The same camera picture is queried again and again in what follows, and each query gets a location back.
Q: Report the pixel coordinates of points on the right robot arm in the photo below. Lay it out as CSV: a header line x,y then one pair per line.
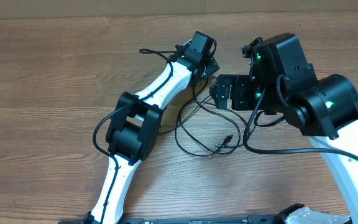
x,y
325,110

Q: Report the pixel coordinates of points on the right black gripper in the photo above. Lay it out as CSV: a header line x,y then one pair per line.
x,y
219,92

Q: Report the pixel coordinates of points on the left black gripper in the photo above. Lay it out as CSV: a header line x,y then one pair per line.
x,y
211,65

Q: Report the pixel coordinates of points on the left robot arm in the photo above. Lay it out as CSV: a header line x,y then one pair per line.
x,y
128,134

